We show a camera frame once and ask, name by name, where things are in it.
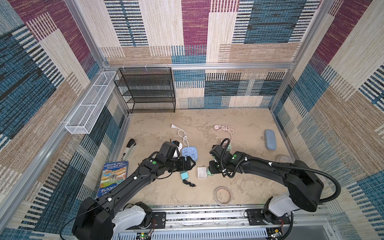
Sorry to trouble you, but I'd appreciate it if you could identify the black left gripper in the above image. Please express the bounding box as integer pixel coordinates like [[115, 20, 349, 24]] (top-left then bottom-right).
[[164, 155, 196, 172]]

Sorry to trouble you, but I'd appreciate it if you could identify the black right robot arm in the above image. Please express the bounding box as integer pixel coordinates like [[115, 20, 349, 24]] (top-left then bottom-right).
[[209, 138, 341, 225]]

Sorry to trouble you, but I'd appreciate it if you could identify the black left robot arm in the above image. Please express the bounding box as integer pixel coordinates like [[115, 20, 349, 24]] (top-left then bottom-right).
[[72, 152, 196, 240]]

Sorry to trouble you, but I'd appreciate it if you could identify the blue square power strip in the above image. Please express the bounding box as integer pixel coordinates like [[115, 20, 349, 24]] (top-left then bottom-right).
[[181, 147, 198, 162]]

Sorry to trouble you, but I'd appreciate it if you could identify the white square charger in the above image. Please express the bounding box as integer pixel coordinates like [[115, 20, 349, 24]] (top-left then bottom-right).
[[197, 167, 208, 179]]

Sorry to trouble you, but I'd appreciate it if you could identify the clear tape roll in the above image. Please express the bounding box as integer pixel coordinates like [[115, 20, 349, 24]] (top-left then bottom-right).
[[214, 186, 232, 206]]

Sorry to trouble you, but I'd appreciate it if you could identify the black grey stapler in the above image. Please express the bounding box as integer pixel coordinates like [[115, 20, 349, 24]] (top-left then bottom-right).
[[121, 139, 138, 162]]

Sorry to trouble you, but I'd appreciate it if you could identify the blue fabric glasses case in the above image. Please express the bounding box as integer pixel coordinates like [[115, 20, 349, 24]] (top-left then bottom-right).
[[265, 130, 277, 151]]

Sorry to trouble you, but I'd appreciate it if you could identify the transparent tape roll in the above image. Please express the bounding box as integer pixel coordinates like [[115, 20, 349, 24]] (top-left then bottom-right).
[[275, 154, 295, 164]]

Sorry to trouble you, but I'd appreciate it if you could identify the blue children's book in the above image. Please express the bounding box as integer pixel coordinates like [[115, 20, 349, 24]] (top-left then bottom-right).
[[97, 161, 129, 198]]

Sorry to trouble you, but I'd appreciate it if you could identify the teal charger with black cable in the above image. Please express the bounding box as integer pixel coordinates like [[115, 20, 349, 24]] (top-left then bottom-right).
[[181, 171, 196, 187]]

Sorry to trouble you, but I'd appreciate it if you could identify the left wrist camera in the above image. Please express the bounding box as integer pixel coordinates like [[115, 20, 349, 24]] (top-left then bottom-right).
[[172, 141, 183, 158]]

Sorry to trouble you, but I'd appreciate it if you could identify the white power strip cable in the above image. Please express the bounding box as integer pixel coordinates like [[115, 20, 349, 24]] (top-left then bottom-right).
[[170, 123, 190, 148]]

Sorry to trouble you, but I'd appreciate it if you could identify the pink power strip cable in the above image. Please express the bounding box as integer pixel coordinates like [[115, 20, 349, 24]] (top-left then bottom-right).
[[213, 124, 235, 143]]

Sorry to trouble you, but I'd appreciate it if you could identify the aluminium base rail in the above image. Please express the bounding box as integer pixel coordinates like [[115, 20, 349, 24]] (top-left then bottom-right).
[[115, 205, 341, 240]]

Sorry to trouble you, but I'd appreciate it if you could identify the black wire shelf rack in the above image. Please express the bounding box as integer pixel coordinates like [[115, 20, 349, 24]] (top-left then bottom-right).
[[115, 67, 176, 114]]

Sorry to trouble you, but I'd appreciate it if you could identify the white wire wall basket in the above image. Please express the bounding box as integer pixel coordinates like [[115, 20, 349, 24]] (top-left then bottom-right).
[[65, 72, 117, 135]]

